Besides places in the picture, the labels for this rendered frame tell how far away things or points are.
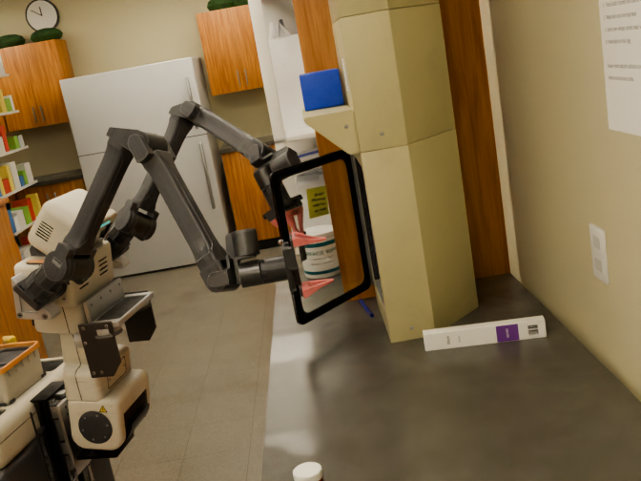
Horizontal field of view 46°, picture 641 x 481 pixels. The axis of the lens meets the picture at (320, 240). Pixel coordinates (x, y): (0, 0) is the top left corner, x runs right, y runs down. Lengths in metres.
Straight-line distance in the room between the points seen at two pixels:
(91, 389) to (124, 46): 5.46
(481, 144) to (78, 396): 1.34
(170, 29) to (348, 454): 6.24
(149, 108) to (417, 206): 5.11
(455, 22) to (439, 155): 0.44
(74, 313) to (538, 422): 1.33
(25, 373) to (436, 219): 1.35
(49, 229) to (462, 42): 1.22
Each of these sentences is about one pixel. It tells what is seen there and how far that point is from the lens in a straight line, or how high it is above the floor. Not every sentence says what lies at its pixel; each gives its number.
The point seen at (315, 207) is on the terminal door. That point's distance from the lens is 1.94.
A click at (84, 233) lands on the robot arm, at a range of 1.95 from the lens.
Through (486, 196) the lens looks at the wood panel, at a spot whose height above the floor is 1.18.
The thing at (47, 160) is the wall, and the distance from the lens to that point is 7.71.
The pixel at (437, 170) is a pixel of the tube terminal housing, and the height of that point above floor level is 1.33.
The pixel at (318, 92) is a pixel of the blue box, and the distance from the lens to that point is 1.92.
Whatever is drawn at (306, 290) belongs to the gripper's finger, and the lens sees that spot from 1.67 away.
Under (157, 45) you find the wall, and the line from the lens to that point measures 7.39.
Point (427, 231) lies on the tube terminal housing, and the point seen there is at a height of 1.20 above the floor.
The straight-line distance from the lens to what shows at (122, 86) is 6.76.
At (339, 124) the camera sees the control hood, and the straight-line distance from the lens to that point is 1.73.
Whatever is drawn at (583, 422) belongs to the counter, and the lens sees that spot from 1.45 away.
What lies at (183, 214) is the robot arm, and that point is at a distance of 1.77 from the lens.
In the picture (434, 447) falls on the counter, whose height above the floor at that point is 0.94.
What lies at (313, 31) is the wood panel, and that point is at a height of 1.70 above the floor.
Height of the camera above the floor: 1.64
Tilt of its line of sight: 14 degrees down
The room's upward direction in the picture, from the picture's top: 10 degrees counter-clockwise
